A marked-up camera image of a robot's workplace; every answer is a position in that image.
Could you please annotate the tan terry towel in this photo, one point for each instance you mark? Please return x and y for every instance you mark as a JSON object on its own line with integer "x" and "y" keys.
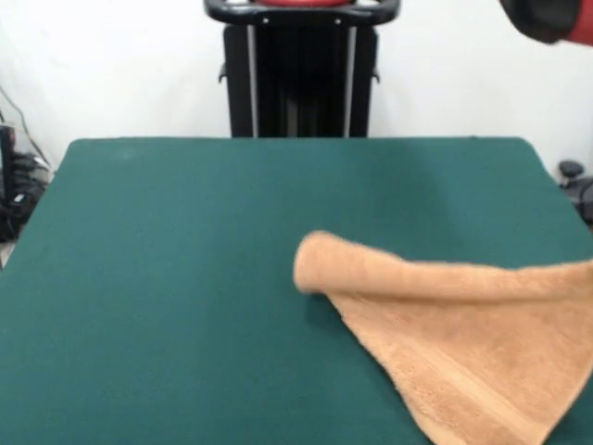
{"x": 463, "y": 334}

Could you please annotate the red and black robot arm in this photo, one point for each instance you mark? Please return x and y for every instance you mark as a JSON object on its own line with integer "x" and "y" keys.
{"x": 546, "y": 18}

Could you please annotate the dark green table cloth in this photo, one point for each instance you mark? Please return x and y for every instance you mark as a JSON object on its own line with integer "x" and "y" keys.
{"x": 139, "y": 301}

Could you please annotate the grey office chair base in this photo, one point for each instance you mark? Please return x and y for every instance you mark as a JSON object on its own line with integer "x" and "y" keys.
{"x": 571, "y": 169}

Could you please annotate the black electronics pile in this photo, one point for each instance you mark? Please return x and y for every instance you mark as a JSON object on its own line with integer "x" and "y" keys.
{"x": 18, "y": 185}

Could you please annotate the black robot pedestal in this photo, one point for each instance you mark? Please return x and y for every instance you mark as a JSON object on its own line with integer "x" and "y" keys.
{"x": 301, "y": 69}

